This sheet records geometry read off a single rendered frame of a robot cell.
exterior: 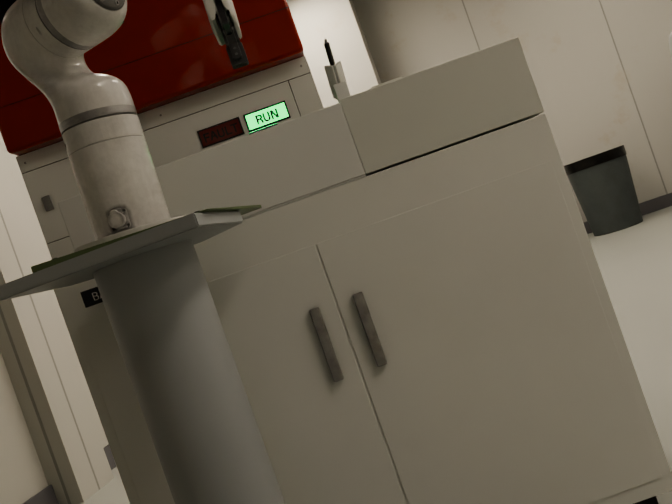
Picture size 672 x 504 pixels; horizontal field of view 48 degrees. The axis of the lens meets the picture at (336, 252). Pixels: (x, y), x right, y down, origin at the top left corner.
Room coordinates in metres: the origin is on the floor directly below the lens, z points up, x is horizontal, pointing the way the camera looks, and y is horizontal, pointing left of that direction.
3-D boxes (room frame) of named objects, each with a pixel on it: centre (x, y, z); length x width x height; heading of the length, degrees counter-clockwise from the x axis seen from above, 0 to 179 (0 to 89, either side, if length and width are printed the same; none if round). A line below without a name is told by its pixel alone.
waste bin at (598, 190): (6.91, -2.51, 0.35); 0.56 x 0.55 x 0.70; 170
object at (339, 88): (1.69, -0.13, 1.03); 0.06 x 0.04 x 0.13; 1
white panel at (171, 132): (2.02, 0.31, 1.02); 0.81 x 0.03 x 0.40; 91
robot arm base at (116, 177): (1.19, 0.29, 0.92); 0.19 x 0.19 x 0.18
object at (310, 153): (1.43, 0.18, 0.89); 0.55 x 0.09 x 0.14; 91
